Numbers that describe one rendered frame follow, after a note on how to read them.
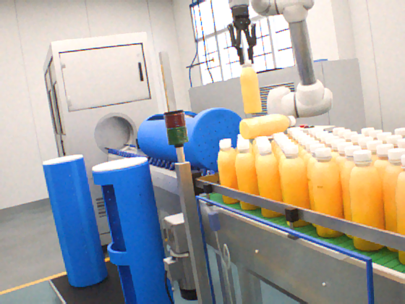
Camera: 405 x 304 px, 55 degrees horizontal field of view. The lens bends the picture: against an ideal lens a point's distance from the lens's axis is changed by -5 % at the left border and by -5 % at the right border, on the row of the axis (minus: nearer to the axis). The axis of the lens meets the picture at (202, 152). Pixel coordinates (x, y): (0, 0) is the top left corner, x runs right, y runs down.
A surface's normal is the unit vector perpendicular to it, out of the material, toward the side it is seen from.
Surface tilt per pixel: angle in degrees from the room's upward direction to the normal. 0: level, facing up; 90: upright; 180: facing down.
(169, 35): 90
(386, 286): 90
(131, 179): 90
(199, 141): 90
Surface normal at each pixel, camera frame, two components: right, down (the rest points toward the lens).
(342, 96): 0.53, 0.03
